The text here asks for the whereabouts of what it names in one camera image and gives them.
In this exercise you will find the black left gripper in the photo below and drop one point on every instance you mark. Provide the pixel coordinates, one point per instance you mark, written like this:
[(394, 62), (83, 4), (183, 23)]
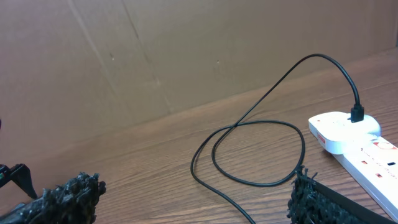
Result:
[(20, 175)]

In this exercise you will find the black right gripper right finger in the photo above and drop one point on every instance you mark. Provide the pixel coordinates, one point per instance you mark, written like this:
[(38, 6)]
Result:
[(313, 203)]

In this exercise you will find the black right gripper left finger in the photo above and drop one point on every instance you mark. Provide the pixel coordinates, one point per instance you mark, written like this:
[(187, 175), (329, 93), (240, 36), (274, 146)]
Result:
[(71, 203)]

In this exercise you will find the white USB charger plug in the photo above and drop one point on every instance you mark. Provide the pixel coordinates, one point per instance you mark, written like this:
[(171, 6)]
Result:
[(337, 134)]

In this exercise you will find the white power strip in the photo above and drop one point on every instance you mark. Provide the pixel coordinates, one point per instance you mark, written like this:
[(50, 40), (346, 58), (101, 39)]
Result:
[(374, 167)]

